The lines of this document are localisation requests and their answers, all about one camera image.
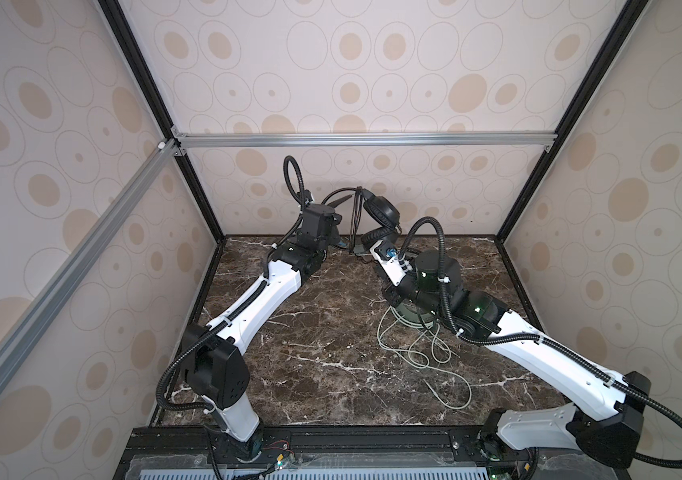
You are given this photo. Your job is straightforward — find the black blue gaming headphones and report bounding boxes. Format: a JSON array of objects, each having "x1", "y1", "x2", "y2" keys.
[{"x1": 322, "y1": 186, "x2": 401, "y2": 253}]

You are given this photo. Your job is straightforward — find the mint green headphones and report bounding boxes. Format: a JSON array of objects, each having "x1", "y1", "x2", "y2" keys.
[{"x1": 393, "y1": 302, "x2": 435, "y2": 329}]

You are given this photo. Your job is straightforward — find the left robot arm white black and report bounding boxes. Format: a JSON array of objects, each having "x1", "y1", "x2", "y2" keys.
[{"x1": 180, "y1": 202, "x2": 342, "y2": 443}]

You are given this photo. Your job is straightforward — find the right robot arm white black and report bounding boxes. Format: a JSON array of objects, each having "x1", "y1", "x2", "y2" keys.
[{"x1": 370, "y1": 242, "x2": 644, "y2": 469}]

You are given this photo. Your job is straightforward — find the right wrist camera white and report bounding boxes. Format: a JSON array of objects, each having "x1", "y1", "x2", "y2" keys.
[{"x1": 369, "y1": 239, "x2": 412, "y2": 287}]

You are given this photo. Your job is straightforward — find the aluminium rail back horizontal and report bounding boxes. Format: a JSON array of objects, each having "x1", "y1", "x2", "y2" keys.
[{"x1": 177, "y1": 131, "x2": 557, "y2": 149}]

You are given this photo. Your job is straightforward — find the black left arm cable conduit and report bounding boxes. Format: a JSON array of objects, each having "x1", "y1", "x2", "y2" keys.
[{"x1": 156, "y1": 155, "x2": 312, "y2": 412}]

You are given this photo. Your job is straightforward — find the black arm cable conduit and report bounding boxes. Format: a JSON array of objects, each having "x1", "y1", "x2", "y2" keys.
[
  {"x1": 397, "y1": 216, "x2": 682, "y2": 470},
  {"x1": 156, "y1": 155, "x2": 312, "y2": 412}
]

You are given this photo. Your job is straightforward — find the black corner frame post left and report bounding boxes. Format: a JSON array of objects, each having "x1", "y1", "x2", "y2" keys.
[{"x1": 97, "y1": 0, "x2": 226, "y2": 243}]

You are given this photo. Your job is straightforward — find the black corner frame post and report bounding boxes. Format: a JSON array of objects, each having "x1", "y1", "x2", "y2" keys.
[
  {"x1": 97, "y1": 0, "x2": 226, "y2": 243},
  {"x1": 495, "y1": 0, "x2": 649, "y2": 246}
]

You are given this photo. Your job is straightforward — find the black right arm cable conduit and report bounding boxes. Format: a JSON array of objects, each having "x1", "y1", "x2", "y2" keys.
[{"x1": 397, "y1": 216, "x2": 682, "y2": 470}]

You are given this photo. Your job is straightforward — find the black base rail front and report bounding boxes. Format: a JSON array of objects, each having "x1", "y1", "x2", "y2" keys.
[{"x1": 114, "y1": 425, "x2": 629, "y2": 479}]

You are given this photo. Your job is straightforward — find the black corner frame post right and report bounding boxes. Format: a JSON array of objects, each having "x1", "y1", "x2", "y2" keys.
[{"x1": 495, "y1": 0, "x2": 649, "y2": 246}]

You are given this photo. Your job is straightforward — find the aluminium rail left diagonal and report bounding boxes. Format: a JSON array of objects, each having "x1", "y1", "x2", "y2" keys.
[{"x1": 0, "y1": 138, "x2": 180, "y2": 395}]

